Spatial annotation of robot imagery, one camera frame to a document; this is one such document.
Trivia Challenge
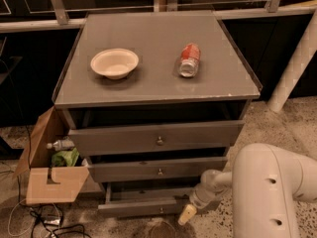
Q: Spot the green plastic bag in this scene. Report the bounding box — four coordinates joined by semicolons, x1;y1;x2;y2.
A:
52;148;79;167

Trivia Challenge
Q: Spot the white slanted pole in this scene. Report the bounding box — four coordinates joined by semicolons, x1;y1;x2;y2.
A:
267;11;317;113

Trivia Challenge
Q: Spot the red labelled plastic bottle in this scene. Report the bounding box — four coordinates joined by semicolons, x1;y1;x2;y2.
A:
178;43;201;78

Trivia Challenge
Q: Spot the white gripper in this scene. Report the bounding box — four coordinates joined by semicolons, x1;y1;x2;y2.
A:
178;183;218;225

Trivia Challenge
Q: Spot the white paper bowl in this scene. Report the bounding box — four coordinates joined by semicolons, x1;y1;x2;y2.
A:
90;49;139;80

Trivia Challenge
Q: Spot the clear bottle in box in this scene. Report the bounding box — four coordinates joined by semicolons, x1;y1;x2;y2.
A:
47;140;74;151

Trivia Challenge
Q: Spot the grey drawer cabinet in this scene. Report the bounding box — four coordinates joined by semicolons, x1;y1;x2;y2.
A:
52;11;264;204

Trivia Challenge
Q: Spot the grey middle drawer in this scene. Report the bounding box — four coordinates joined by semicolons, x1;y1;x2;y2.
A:
88;157;227;182

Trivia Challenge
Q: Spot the metal railing frame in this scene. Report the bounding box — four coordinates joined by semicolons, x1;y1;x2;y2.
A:
0;0;316;33

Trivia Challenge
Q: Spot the power adapter on floor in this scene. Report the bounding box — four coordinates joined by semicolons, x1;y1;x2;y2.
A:
43;216;61;226

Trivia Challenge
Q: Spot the white cable on floor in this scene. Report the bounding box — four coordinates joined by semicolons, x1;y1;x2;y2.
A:
7;198;63;238

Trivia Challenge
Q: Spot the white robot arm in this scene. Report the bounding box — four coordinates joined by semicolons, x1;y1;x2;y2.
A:
178;143;317;238

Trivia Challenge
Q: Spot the grey drawer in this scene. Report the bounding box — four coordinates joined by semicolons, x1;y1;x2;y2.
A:
88;157;227;182
98;182;193;218
69;120;244;156

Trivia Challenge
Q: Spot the grey bottom drawer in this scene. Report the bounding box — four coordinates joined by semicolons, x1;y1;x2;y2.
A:
98;182;193;218

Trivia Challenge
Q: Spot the grey top drawer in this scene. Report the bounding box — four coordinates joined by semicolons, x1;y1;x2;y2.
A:
69;120;244;156

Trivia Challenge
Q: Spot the brown cardboard box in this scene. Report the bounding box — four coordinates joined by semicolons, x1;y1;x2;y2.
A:
14;107;88;205

